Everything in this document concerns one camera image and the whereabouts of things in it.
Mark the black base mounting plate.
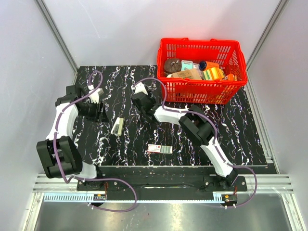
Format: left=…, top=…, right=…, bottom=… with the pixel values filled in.
left=77, top=166, right=247, bottom=202

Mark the brown cardboard box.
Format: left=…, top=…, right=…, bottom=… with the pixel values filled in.
left=167, top=69, right=203, bottom=80

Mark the orange packet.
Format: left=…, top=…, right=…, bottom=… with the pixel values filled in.
left=223, top=74, right=237, bottom=81

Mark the black marble pattern mat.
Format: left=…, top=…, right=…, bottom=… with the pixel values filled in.
left=72, top=65, right=267, bottom=166

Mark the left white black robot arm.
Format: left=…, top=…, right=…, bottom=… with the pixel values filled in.
left=36, top=85, right=109, bottom=190

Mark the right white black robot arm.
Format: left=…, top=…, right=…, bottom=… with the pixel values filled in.
left=131, top=92, right=238, bottom=191

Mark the teal white small box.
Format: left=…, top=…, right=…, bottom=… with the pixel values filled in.
left=181, top=60, right=194, bottom=71

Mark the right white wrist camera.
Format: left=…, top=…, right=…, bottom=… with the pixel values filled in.
left=131, top=82, right=148, bottom=95

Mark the red plastic basket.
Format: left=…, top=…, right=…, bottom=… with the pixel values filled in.
left=157, top=38, right=248, bottom=104

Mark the brown round bun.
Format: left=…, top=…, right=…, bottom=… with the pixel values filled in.
left=164, top=58, right=182, bottom=74

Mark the orange bottle blue cap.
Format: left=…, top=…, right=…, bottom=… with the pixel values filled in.
left=198, top=61, right=220, bottom=71

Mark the yellow green striped box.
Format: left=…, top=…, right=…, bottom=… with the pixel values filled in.
left=203, top=67, right=225, bottom=81

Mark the red white staples box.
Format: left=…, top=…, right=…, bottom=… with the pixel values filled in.
left=147, top=144, right=173, bottom=154

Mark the beige stapler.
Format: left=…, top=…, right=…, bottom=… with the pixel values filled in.
left=111, top=117, right=124, bottom=136

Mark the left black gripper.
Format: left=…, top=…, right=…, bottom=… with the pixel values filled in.
left=78, top=100, right=110, bottom=123

